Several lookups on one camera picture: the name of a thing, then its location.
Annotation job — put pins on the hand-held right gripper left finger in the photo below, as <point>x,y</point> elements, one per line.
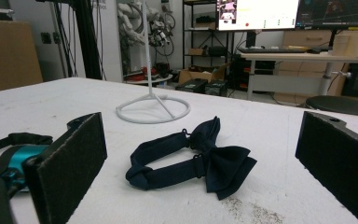
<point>68,174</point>

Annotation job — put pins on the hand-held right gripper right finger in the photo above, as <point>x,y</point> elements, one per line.
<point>338,158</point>

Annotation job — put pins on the brown cardboard board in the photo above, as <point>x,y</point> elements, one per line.
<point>6,56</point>

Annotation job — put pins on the black round stool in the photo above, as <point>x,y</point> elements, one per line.
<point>341,105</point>

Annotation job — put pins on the white round table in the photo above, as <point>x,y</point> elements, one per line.
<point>155,80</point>

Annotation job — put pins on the dark computer monitor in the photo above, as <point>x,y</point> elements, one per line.
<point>338,14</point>

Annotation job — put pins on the black computer tower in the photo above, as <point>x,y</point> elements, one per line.
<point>192,85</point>
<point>217,88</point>

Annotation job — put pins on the light wooden desk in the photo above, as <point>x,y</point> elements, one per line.
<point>304,57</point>

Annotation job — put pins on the black keyboard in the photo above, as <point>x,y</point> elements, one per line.
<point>270,49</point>

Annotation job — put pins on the black metal shelf rack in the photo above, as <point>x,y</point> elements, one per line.
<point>188,34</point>

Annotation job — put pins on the bright computer monitor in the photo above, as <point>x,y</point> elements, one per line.
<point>267,15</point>

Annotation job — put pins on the black metal frame post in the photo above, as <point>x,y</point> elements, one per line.
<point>88,40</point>

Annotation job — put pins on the open cardboard box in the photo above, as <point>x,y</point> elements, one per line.
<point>199,74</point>

